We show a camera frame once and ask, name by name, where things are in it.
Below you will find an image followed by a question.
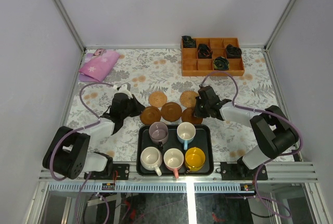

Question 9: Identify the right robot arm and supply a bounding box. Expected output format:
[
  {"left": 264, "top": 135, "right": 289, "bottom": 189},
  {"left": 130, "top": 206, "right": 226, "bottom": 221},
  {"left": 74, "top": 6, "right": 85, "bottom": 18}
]
[{"left": 194, "top": 85, "right": 299, "bottom": 180}]

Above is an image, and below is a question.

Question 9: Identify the dark brown wooden coaster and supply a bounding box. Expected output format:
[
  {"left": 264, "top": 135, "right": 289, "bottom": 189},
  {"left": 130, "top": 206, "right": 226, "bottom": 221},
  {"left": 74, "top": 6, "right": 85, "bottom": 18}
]
[
  {"left": 181, "top": 107, "right": 203, "bottom": 125},
  {"left": 161, "top": 102, "right": 182, "bottom": 122},
  {"left": 140, "top": 106, "right": 161, "bottom": 125}
]

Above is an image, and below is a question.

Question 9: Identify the purple mug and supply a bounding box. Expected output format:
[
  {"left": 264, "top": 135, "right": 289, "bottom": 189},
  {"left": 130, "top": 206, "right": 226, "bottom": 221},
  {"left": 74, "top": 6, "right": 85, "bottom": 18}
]
[{"left": 149, "top": 121, "right": 169, "bottom": 150}]

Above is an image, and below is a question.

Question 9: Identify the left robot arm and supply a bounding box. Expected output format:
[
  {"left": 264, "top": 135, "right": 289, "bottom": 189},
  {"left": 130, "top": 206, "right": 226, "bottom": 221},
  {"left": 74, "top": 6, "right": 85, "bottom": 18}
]
[{"left": 42, "top": 92, "right": 145, "bottom": 181}]

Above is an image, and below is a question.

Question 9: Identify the pink mug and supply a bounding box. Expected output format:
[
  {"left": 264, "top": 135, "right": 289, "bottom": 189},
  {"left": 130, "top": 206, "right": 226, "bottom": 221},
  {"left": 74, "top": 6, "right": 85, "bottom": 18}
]
[{"left": 163, "top": 148, "right": 184, "bottom": 179}]

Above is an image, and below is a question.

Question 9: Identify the pink folded cloth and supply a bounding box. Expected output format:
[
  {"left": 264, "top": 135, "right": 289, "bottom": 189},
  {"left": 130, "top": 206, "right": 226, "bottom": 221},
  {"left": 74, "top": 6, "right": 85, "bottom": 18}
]
[{"left": 79, "top": 48, "right": 120, "bottom": 82}]

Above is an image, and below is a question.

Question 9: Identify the black serving tray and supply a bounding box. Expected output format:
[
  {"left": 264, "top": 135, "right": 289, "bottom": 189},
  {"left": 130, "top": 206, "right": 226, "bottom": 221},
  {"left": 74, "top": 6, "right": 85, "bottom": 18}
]
[{"left": 136, "top": 124, "right": 215, "bottom": 177}]

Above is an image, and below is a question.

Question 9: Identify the blue mug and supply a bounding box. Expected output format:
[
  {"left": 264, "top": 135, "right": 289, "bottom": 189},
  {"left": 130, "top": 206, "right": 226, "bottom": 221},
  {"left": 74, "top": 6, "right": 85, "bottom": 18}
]
[{"left": 176, "top": 122, "right": 196, "bottom": 151}]

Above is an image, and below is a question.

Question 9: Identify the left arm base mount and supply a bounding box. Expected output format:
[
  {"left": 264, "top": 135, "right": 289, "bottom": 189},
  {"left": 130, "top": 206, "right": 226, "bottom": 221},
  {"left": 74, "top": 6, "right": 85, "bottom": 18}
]
[{"left": 89, "top": 164, "right": 130, "bottom": 180}]

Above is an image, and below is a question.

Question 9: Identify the cream white mug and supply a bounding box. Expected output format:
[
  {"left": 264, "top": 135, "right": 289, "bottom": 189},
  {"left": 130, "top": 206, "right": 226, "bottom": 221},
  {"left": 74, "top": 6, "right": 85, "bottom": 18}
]
[{"left": 140, "top": 147, "right": 163, "bottom": 176}]

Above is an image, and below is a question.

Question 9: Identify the woven rattan coaster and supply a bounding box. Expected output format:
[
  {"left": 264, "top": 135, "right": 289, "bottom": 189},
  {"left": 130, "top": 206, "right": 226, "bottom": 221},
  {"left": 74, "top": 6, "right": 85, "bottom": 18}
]
[
  {"left": 148, "top": 91, "right": 168, "bottom": 108},
  {"left": 180, "top": 91, "right": 199, "bottom": 108}
]

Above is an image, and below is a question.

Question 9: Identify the rolled dark sock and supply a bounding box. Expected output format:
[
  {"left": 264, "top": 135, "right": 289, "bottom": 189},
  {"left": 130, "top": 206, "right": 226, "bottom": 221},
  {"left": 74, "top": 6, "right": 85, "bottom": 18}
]
[
  {"left": 225, "top": 44, "right": 242, "bottom": 59},
  {"left": 182, "top": 35, "right": 197, "bottom": 48},
  {"left": 197, "top": 43, "right": 213, "bottom": 59},
  {"left": 213, "top": 56, "right": 229, "bottom": 71}
]

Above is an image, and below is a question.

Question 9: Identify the yellow mug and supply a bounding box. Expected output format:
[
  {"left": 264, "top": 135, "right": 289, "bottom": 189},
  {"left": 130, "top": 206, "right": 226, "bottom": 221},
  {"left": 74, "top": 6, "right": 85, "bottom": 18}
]
[{"left": 184, "top": 147, "right": 206, "bottom": 173}]

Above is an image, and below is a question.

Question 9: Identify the orange compartment organizer box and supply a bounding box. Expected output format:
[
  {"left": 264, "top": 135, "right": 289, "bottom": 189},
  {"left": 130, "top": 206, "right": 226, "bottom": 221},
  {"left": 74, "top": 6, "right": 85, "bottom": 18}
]
[{"left": 181, "top": 38, "right": 245, "bottom": 77}]

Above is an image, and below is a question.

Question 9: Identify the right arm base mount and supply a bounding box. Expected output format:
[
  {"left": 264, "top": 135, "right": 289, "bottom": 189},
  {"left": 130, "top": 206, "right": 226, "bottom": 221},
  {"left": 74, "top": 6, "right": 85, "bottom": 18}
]
[{"left": 220, "top": 162, "right": 258, "bottom": 181}]

